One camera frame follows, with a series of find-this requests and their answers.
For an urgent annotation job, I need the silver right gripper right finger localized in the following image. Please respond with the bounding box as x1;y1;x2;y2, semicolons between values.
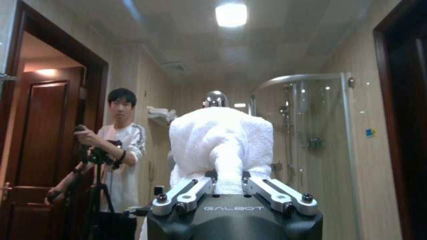
241;176;319;217

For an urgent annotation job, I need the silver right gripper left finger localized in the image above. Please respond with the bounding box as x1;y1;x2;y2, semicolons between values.
151;177;215;217

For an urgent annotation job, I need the white terry towel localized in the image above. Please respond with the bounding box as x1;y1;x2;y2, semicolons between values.
169;107;275;196

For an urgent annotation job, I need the person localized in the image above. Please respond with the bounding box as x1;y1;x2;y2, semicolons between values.
46;87;149;214

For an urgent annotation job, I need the chrome robot head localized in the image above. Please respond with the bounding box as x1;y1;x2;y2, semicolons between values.
202;90;233;110

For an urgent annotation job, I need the brown wooden door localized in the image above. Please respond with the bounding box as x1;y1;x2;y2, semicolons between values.
0;67;87;240

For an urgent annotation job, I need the ceiling air vent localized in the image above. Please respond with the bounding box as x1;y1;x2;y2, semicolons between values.
159;61;189;75

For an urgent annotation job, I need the square ceiling light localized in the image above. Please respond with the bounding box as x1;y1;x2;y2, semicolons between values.
214;2;250;28

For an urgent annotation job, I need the curved glass shower enclosure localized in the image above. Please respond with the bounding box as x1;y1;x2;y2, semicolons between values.
249;71;363;240

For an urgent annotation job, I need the black camera tripod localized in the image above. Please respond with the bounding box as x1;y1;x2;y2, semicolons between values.
78;146;117;240

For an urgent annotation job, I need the wall rack with folded towels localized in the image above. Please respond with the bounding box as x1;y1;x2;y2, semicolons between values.
146;105;179;126

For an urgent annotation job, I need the dark wooden mirror frame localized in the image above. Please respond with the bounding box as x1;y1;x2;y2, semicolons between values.
373;0;427;240

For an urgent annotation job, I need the brass door handle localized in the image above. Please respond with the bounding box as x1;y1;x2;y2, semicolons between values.
0;181;14;199

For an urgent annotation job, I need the dark wooden door frame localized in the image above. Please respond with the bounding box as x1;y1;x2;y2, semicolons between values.
0;0;111;240

